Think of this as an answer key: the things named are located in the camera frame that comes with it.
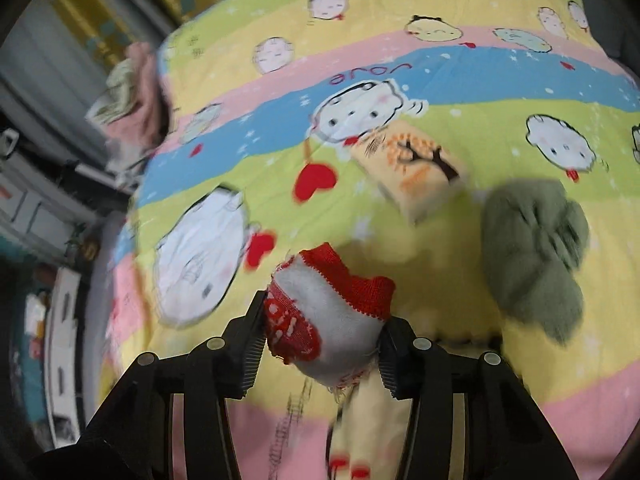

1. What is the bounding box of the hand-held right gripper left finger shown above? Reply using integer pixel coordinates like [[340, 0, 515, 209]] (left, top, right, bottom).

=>
[[30, 290, 271, 480]]

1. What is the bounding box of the printed cartoon blanket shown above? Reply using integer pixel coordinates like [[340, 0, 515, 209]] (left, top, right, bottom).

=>
[[95, 0, 640, 480]]

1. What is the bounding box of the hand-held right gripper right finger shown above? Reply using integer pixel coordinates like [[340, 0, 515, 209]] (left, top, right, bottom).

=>
[[377, 317, 596, 480]]

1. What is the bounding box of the white drawer cabinet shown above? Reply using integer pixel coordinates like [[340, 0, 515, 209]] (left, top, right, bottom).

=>
[[0, 152, 108, 261]]

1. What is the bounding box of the pale yellow sock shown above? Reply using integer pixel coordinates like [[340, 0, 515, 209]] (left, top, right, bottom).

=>
[[325, 375, 417, 480]]

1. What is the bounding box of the pink towel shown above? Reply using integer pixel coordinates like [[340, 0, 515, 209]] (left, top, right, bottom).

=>
[[102, 42, 168, 158]]

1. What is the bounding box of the pale green garment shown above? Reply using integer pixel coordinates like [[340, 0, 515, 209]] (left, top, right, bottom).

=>
[[85, 57, 138, 123]]

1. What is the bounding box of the olive green cloth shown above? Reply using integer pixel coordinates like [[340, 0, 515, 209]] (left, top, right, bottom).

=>
[[481, 178, 591, 347]]

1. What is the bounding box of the beige tree print cloth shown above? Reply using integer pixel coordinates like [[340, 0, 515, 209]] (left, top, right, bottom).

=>
[[350, 120, 471, 226]]

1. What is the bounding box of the red and white sock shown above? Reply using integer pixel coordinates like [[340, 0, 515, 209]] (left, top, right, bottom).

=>
[[263, 242, 396, 396]]

